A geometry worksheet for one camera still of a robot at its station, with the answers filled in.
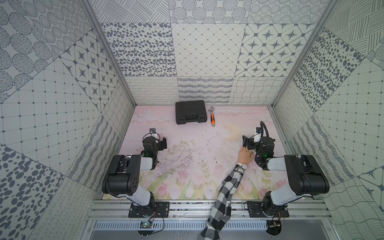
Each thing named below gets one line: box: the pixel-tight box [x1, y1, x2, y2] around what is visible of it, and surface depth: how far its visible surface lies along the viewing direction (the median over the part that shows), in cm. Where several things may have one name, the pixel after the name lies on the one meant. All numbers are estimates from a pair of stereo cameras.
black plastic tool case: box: [175, 100, 208, 125], surface depth 110 cm
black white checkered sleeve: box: [197, 165, 245, 240], surface depth 71 cm
